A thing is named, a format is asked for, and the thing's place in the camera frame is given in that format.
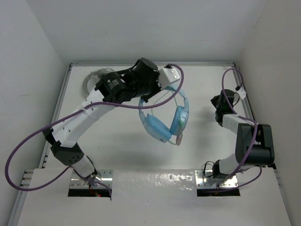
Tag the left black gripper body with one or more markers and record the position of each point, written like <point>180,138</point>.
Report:
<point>145,90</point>

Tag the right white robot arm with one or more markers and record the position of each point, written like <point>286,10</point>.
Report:
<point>254,142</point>

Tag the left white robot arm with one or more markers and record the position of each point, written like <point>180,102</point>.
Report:
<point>113,87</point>

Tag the grey white headphones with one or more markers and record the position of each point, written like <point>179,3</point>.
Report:
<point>92,79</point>

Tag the white front cover board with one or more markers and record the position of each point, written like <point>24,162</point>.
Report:
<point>164,198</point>

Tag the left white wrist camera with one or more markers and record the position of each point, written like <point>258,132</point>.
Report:
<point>167,76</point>

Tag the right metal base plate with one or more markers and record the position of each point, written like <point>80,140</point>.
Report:
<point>205,180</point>

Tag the metal base plate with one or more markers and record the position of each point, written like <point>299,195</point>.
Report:
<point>205,180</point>
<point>103,176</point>

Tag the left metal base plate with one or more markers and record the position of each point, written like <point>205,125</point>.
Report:
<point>103,176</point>

